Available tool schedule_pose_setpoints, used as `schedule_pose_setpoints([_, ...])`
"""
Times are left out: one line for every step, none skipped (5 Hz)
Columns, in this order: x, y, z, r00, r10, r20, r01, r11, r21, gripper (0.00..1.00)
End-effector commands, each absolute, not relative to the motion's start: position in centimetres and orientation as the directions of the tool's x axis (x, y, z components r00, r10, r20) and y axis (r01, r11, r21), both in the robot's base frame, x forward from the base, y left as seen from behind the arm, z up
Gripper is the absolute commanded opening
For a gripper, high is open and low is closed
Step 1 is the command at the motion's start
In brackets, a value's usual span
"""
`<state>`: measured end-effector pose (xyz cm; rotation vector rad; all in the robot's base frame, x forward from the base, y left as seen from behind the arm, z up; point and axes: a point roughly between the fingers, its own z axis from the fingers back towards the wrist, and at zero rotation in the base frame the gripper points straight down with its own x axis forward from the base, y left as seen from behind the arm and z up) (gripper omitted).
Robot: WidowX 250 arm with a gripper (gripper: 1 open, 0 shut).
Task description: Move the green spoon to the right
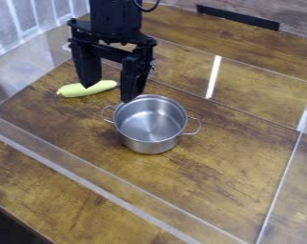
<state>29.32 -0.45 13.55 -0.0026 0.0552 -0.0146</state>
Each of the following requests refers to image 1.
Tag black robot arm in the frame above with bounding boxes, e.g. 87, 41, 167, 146
68, 0, 159, 103

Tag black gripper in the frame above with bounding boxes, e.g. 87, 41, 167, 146
67, 17, 158, 104

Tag stainless steel pot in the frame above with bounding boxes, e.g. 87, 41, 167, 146
102, 94, 203, 154

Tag black cable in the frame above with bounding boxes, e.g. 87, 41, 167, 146
132, 0, 162, 13

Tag black bar on table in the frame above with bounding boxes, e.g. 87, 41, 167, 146
196, 4, 280, 31

